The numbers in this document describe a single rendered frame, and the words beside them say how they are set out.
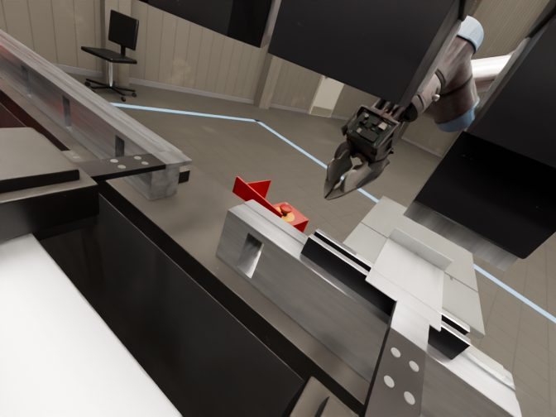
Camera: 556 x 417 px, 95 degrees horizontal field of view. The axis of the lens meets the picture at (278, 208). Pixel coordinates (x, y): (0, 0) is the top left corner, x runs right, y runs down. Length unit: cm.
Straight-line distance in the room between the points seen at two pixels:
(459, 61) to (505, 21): 1015
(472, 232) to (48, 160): 40
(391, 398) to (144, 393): 17
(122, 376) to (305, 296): 23
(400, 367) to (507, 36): 1042
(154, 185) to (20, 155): 25
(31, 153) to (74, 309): 15
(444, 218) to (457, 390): 18
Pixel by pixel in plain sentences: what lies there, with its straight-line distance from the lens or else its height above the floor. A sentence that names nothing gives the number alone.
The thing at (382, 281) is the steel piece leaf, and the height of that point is 100.
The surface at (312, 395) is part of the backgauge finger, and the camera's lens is 19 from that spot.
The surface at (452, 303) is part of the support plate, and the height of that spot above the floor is 100.
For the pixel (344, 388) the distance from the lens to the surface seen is 39.
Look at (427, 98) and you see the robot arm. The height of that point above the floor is 119.
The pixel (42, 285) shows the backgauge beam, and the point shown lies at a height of 98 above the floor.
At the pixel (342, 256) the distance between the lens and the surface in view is 33.
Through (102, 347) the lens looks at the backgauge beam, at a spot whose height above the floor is 99.
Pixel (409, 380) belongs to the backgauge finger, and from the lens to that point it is 26.
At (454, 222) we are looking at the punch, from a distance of 30.
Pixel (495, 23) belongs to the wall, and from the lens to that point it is 1073.
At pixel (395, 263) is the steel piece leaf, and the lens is 38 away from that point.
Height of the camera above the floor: 118
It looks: 30 degrees down
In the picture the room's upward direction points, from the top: 21 degrees clockwise
